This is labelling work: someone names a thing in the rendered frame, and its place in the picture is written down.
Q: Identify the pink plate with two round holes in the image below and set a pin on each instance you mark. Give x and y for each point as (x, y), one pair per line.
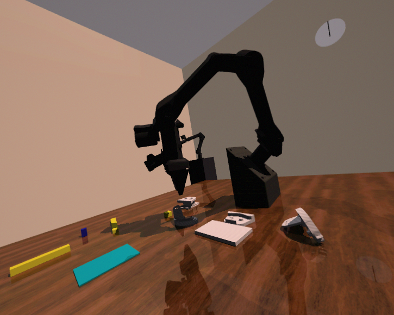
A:
(187, 200)

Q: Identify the yellow flat bar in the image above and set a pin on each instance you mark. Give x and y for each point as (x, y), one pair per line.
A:
(114, 225)

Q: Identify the teal rectangular plate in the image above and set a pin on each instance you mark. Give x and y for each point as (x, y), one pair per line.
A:
(102, 264)

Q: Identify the pink trapezoid plate with holes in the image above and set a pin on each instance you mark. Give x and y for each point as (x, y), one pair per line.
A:
(241, 219)

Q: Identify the pink rectangular plate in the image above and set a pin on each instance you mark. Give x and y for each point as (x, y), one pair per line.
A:
(224, 232)

